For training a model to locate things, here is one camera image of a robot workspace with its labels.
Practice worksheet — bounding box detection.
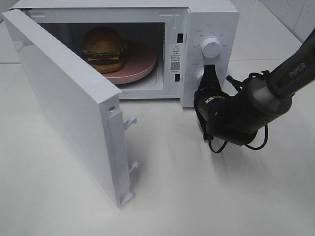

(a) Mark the burger with lettuce and cheese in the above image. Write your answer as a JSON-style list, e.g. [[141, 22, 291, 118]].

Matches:
[[82, 27, 126, 74]]

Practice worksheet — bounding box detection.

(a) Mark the white microwave door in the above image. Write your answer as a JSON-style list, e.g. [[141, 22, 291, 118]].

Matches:
[[3, 10, 138, 207]]

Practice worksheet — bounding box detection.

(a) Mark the white warning label sticker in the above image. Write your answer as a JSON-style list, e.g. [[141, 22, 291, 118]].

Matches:
[[168, 43, 183, 72]]

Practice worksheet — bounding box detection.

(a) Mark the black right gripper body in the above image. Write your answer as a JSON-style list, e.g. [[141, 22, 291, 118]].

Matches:
[[197, 64, 221, 92]]

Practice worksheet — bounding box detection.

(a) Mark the white microwave oven body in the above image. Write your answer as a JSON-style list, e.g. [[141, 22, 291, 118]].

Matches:
[[9, 0, 239, 107]]

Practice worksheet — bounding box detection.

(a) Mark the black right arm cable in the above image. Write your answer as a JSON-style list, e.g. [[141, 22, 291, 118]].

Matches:
[[208, 75, 270, 154]]

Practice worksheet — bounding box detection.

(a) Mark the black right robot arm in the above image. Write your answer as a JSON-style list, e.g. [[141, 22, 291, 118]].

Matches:
[[193, 32, 315, 147]]

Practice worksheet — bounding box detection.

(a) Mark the pink round plate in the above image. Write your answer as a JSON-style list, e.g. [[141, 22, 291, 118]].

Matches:
[[103, 40, 157, 85]]

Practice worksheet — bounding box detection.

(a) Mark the white timer knob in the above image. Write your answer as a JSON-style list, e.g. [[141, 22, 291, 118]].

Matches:
[[196, 70, 204, 85]]

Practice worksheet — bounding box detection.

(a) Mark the upper white power knob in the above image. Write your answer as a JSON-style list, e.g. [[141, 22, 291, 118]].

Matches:
[[201, 36, 222, 59]]

